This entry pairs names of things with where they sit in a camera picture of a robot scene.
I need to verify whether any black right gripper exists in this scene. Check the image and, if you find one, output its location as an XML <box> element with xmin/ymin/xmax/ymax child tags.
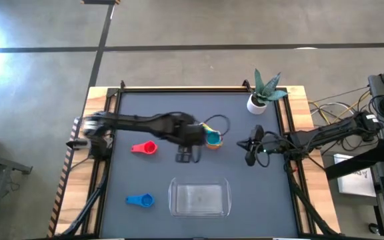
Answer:
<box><xmin>244</xmin><ymin>124</ymin><xmax>275</xmax><ymax>167</ymax></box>

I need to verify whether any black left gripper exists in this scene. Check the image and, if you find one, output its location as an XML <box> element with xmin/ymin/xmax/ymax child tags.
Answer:
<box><xmin>175</xmin><ymin>121</ymin><xmax>208</xmax><ymax>147</ymax></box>

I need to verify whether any teal measuring cup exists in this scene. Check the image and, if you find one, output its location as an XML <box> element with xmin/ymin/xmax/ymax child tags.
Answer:
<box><xmin>205</xmin><ymin>130</ymin><xmax>222</xmax><ymax>146</ymax></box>

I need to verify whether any red measuring cup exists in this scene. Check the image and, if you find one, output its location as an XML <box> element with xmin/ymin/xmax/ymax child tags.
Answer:
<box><xmin>131</xmin><ymin>140</ymin><xmax>159</xmax><ymax>155</ymax></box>

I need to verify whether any blue measuring cup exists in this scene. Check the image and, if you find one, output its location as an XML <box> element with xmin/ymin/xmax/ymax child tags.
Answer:
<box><xmin>125</xmin><ymin>193</ymin><xmax>155</xmax><ymax>209</ymax></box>

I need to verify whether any snake plant in white pot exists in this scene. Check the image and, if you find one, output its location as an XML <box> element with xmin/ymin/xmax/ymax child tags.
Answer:
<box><xmin>246</xmin><ymin>68</ymin><xmax>290</xmax><ymax>115</ymax></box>

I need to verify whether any clear glass baking dish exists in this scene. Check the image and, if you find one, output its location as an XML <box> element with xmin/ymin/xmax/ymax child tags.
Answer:
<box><xmin>167</xmin><ymin>177</ymin><xmax>232</xmax><ymax>218</ymax></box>

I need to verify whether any white board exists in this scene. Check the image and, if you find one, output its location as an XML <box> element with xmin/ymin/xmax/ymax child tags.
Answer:
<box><xmin>333</xmin><ymin>153</ymin><xmax>378</xmax><ymax>197</ymax></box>

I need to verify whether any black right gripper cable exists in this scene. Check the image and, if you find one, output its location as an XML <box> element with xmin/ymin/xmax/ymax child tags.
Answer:
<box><xmin>254</xmin><ymin>130</ymin><xmax>291</xmax><ymax>168</ymax></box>

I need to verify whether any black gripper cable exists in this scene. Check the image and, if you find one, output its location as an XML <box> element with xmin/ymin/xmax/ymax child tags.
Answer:
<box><xmin>204</xmin><ymin>114</ymin><xmax>231</xmax><ymax>137</ymax></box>
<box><xmin>254</xmin><ymin>130</ymin><xmax>291</xmax><ymax>168</ymax></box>

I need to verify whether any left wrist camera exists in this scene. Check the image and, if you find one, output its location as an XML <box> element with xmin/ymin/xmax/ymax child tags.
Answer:
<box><xmin>175</xmin><ymin>145</ymin><xmax>193</xmax><ymax>164</ymax></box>

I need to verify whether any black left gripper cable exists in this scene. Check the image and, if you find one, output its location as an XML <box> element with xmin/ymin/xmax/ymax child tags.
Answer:
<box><xmin>204</xmin><ymin>114</ymin><xmax>231</xmax><ymax>137</ymax></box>

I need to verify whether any black table frame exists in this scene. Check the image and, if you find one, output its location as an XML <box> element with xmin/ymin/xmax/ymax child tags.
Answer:
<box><xmin>50</xmin><ymin>79</ymin><xmax>343</xmax><ymax>239</ymax></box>

